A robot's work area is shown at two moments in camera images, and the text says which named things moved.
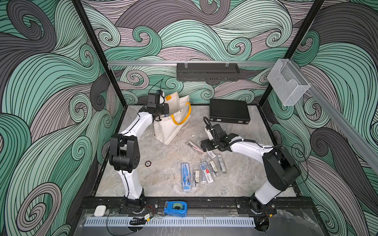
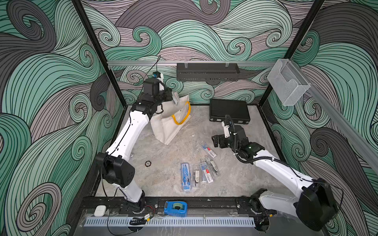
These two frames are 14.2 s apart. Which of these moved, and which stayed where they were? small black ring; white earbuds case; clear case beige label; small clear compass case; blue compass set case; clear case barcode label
Moved: small clear compass case; clear case barcode label
Stayed: small black ring; white earbuds case; clear case beige label; blue compass set case
